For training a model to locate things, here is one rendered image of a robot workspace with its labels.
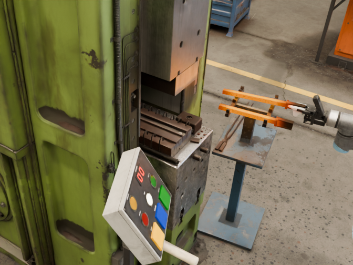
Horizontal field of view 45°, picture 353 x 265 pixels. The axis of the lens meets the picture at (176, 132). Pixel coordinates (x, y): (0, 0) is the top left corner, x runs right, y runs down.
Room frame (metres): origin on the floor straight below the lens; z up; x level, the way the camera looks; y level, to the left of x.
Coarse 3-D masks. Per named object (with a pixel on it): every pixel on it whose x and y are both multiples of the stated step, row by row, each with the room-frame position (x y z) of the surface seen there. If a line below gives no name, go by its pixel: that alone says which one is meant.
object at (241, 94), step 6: (228, 90) 2.12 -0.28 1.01; (234, 90) 2.12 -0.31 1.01; (240, 96) 2.08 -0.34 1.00; (246, 96) 2.07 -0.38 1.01; (252, 96) 2.06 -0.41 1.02; (258, 96) 2.06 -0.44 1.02; (264, 102) 2.03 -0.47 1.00; (270, 102) 2.02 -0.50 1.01; (276, 102) 2.01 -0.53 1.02; (282, 102) 2.01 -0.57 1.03; (288, 102) 2.00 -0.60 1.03
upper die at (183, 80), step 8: (192, 64) 1.71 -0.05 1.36; (184, 72) 1.65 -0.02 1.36; (192, 72) 1.72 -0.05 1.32; (144, 80) 1.66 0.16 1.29; (152, 80) 1.64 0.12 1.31; (160, 80) 1.62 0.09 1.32; (176, 80) 1.59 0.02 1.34; (184, 80) 1.66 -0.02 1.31; (192, 80) 1.72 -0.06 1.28; (160, 88) 1.62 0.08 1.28; (168, 88) 1.60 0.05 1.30; (176, 88) 1.60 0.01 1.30
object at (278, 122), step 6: (222, 108) 1.99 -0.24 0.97; (228, 108) 1.98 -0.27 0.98; (234, 108) 1.98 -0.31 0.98; (240, 108) 1.99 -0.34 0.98; (240, 114) 1.95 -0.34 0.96; (246, 114) 1.94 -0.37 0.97; (252, 114) 1.94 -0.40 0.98; (258, 114) 1.94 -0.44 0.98; (270, 120) 1.90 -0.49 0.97; (276, 120) 1.88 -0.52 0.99; (282, 120) 1.88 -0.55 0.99; (288, 120) 1.88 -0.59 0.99; (282, 126) 1.88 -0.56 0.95; (288, 126) 1.87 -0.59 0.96
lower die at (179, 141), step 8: (144, 112) 1.86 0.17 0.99; (152, 112) 1.87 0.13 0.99; (144, 120) 1.77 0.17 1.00; (160, 120) 1.78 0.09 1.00; (168, 120) 1.80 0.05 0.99; (144, 128) 1.72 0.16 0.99; (152, 128) 1.72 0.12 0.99; (160, 128) 1.73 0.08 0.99; (184, 128) 1.74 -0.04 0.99; (144, 136) 1.67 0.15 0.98; (160, 136) 1.67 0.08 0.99; (168, 136) 1.67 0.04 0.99; (176, 136) 1.67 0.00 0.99; (184, 136) 1.70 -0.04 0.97; (144, 144) 1.66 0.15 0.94; (152, 144) 1.63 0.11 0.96; (160, 144) 1.61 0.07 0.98; (168, 144) 1.62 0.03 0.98; (176, 144) 1.63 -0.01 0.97; (184, 144) 1.70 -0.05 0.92; (168, 152) 1.59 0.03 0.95; (176, 152) 1.64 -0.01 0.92
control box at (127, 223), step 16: (128, 160) 1.24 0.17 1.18; (144, 160) 1.28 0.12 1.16; (128, 176) 1.14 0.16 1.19; (144, 176) 1.21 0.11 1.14; (112, 192) 1.08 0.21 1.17; (128, 192) 1.06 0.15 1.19; (144, 192) 1.14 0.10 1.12; (112, 208) 0.99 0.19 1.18; (128, 208) 1.00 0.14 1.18; (144, 208) 1.08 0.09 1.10; (112, 224) 0.97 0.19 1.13; (128, 224) 0.97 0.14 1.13; (128, 240) 0.97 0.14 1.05; (144, 240) 0.97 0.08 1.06; (144, 256) 0.96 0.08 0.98; (160, 256) 0.97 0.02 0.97
